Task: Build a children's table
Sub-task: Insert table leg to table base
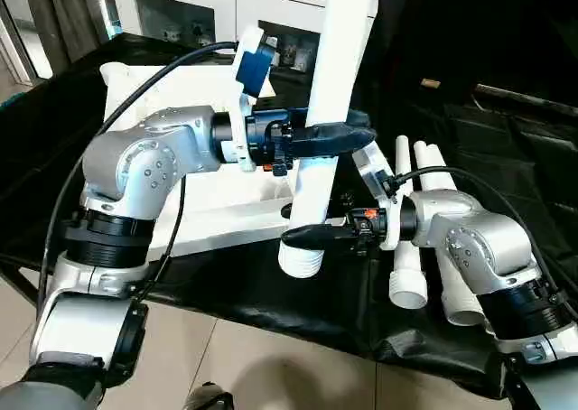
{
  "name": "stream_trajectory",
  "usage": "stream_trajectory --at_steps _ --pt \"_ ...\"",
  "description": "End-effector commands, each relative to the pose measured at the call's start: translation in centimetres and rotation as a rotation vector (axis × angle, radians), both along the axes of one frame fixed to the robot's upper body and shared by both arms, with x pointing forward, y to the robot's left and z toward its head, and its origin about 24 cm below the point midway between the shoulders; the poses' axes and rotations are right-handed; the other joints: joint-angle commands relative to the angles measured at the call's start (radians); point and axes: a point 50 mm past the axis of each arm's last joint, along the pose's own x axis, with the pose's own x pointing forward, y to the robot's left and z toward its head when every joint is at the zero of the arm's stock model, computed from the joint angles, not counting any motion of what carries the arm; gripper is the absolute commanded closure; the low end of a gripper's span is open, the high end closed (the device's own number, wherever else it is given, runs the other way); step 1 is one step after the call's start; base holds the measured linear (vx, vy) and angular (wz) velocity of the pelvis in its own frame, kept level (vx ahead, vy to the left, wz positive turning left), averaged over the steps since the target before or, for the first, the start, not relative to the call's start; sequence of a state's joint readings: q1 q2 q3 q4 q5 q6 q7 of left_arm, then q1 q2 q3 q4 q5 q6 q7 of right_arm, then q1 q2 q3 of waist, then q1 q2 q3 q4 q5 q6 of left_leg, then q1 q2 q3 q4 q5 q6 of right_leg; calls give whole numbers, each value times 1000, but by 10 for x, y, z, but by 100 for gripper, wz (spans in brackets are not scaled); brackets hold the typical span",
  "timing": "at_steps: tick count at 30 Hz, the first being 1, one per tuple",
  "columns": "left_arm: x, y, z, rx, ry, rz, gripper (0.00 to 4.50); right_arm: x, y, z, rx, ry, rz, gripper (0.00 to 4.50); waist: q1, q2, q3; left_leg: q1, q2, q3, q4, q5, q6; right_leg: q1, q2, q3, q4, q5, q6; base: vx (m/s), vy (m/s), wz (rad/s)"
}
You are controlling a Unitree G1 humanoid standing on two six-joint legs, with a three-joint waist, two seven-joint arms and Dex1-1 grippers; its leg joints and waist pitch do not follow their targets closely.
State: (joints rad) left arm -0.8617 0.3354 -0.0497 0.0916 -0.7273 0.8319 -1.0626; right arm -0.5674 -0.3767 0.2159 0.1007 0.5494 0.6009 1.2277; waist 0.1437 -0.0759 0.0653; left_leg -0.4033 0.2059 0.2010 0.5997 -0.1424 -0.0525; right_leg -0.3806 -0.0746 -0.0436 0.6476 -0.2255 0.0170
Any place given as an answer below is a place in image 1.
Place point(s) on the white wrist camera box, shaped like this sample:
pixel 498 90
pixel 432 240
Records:
pixel 375 171
pixel 256 62

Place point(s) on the white plastic table top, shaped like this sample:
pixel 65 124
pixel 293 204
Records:
pixel 226 220

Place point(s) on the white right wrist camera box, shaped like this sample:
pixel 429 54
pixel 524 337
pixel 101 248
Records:
pixel 375 171

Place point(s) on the dark robot foot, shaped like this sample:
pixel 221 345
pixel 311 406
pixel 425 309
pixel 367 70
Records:
pixel 208 398

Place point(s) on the small yellow tag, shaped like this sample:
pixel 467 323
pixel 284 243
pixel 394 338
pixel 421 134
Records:
pixel 431 83

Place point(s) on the white bottle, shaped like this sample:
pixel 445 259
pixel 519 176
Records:
pixel 301 56

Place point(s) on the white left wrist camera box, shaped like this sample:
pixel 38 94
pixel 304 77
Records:
pixel 256 62

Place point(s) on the grey metal frame leg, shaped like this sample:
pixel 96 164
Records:
pixel 18 270

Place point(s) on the dark grey curtain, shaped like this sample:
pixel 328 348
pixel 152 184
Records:
pixel 63 13

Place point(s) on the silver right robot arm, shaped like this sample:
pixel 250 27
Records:
pixel 470 238

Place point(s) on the dark metal rod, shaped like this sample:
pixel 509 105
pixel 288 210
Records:
pixel 524 98

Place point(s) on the black work mat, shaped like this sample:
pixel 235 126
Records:
pixel 271 302

